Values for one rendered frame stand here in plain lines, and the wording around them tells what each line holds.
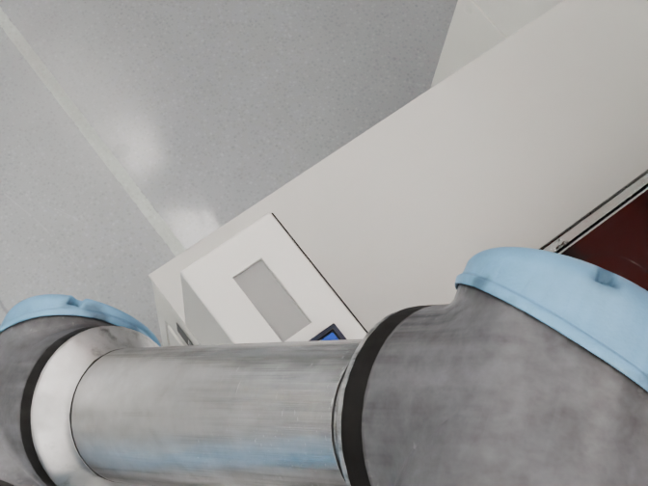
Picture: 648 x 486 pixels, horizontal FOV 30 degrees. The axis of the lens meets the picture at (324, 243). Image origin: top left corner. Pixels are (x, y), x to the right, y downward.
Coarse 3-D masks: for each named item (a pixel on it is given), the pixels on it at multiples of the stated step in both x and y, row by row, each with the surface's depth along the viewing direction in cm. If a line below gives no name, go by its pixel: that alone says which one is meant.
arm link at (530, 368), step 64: (512, 256) 52; (64, 320) 81; (128, 320) 82; (384, 320) 57; (448, 320) 54; (512, 320) 50; (576, 320) 49; (640, 320) 50; (0, 384) 79; (64, 384) 75; (128, 384) 71; (192, 384) 66; (256, 384) 62; (320, 384) 59; (384, 384) 54; (448, 384) 51; (512, 384) 49; (576, 384) 48; (640, 384) 49; (0, 448) 77; (64, 448) 75; (128, 448) 70; (192, 448) 66; (256, 448) 62; (320, 448) 58; (384, 448) 53; (448, 448) 49; (512, 448) 47; (576, 448) 47; (640, 448) 48
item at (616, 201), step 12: (636, 180) 113; (624, 192) 112; (636, 192) 113; (600, 204) 112; (612, 204) 112; (588, 216) 111; (600, 216) 111; (576, 228) 110; (588, 228) 111; (552, 240) 110; (564, 240) 110
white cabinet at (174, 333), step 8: (160, 296) 116; (160, 304) 119; (168, 304) 115; (160, 312) 122; (168, 312) 118; (160, 320) 125; (168, 320) 121; (176, 320) 116; (160, 328) 128; (168, 328) 123; (176, 328) 119; (184, 328) 115; (168, 336) 128; (176, 336) 122; (184, 336) 117; (192, 336) 114; (168, 344) 131; (176, 344) 124; (184, 344) 121; (192, 344) 116
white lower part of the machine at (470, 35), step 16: (464, 0) 166; (480, 0) 162; (496, 0) 159; (512, 0) 156; (528, 0) 153; (544, 0) 150; (560, 0) 147; (464, 16) 169; (480, 16) 165; (496, 16) 162; (512, 16) 158; (528, 16) 155; (448, 32) 175; (464, 32) 171; (480, 32) 167; (496, 32) 164; (512, 32) 160; (448, 48) 178; (464, 48) 174; (480, 48) 170; (448, 64) 180; (464, 64) 176
